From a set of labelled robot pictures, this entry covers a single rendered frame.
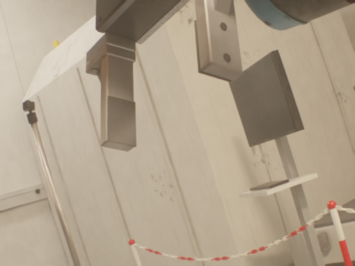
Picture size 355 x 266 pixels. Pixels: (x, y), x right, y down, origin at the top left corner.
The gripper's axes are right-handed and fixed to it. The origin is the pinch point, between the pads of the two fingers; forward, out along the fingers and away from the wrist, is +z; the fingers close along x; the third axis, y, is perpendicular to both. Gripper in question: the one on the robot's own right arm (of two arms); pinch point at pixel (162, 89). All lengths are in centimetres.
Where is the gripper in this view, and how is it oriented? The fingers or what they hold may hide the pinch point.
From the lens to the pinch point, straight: 42.8
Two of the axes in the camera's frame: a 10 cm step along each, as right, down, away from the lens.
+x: -5.5, 3.6, 7.6
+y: 8.4, 1.8, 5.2
